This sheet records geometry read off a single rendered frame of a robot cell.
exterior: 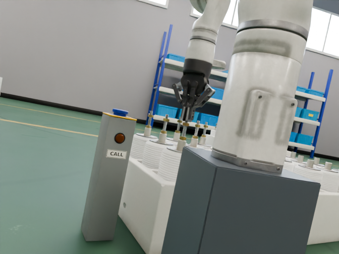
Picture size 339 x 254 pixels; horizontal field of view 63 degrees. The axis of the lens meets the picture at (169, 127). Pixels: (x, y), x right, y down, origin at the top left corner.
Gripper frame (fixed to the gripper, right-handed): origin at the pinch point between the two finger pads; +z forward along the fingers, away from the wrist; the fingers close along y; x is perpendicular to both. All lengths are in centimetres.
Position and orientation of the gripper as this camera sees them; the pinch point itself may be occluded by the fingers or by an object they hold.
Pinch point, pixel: (187, 114)
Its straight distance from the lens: 74.5
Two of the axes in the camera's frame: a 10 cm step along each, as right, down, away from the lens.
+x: 6.2, 0.9, 7.8
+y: 7.6, 1.9, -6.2
